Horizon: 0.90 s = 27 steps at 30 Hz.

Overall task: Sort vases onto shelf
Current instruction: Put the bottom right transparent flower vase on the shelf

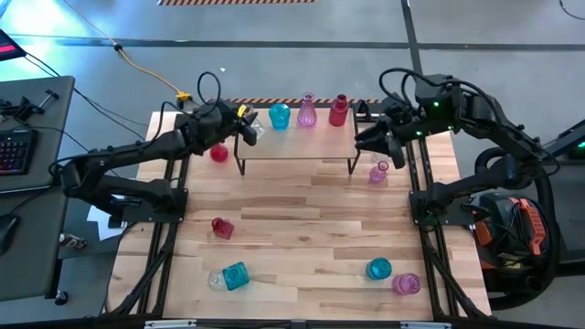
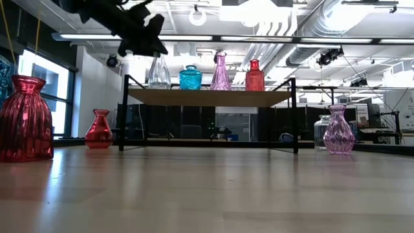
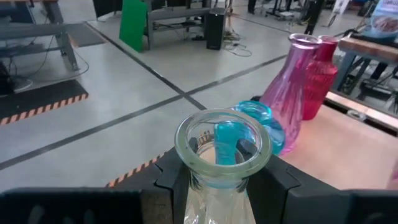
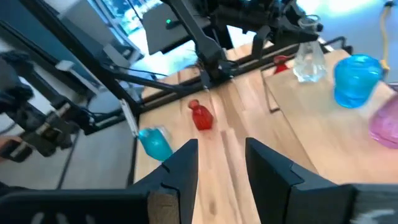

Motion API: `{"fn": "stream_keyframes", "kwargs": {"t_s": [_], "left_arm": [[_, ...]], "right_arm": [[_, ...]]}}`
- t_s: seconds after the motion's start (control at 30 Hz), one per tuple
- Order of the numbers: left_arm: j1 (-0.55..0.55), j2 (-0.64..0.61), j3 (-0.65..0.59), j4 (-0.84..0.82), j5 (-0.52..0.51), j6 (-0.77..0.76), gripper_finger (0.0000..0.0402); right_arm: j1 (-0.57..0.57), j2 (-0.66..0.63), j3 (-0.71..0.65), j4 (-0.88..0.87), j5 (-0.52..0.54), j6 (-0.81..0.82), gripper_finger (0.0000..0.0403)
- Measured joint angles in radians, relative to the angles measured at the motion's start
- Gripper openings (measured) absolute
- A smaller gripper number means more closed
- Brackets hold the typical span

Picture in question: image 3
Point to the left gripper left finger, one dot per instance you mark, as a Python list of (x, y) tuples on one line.
[(174, 193)]

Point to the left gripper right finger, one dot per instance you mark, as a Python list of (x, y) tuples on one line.
[(267, 199)]

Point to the clear flask-shaped glass vase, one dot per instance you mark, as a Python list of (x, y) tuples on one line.
[(217, 205)]

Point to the teal round glass vase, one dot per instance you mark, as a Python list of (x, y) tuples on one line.
[(258, 109)]

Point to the pink bulbous vase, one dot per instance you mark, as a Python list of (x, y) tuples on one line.
[(289, 93)]

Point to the tall red ribbed vase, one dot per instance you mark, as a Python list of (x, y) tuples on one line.
[(320, 81)]

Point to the black mat with hazard stripes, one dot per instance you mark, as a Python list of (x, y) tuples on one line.
[(130, 175), (37, 96)]

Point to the black computer tower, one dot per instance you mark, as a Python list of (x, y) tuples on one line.
[(215, 29)]

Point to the green board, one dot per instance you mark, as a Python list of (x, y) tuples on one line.
[(133, 25)]

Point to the grey metal bench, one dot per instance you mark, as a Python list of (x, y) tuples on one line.
[(177, 14)]

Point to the wood-topped workbench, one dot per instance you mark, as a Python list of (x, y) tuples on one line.
[(367, 48)]

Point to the printed banner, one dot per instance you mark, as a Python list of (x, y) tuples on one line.
[(385, 21)]

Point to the grey metal table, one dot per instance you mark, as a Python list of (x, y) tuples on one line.
[(31, 29)]

